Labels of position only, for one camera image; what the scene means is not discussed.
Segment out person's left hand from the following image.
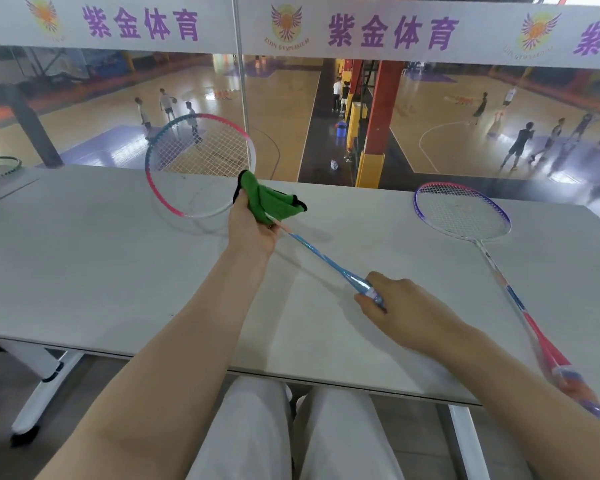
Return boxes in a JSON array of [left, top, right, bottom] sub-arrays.
[[227, 187, 283, 258]]

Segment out person's right hand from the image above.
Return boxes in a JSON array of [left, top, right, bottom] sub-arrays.
[[353, 271, 473, 365]]

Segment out green black cleaning cloth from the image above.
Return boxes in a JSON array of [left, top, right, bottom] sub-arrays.
[[232, 169, 309, 227]]

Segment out pink blue badminton racket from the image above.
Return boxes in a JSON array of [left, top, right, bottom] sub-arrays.
[[145, 113, 387, 313]]

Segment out purple pink badminton racket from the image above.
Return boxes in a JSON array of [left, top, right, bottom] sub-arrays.
[[413, 182, 600, 425]]

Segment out person's left forearm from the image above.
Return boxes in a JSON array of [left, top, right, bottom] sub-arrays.
[[35, 247, 266, 480]]

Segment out person's right forearm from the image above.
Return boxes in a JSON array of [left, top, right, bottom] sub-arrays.
[[442, 327, 600, 480]]

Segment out person's white trousers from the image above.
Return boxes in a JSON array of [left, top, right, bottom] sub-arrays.
[[187, 375, 406, 480]]

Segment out green badminton racket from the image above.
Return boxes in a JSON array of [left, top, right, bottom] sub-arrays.
[[0, 156, 23, 185]]

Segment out white table leg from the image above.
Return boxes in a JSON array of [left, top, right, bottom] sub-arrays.
[[0, 338, 85, 448], [447, 404, 492, 480]]

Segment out metal window mullion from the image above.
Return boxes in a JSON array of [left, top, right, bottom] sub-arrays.
[[229, 0, 257, 175]]

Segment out red pillar with yellow base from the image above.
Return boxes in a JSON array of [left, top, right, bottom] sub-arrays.
[[355, 59, 406, 189]]

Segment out white banner with purple print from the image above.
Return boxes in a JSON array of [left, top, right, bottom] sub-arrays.
[[0, 0, 600, 71]]

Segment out group of distant people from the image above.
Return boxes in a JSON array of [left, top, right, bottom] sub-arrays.
[[133, 77, 600, 171]]

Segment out yellow padded post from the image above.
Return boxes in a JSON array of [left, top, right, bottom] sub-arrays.
[[346, 99, 363, 151]]

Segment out dark hoop post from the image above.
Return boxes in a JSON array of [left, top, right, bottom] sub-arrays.
[[2, 84, 65, 169]]

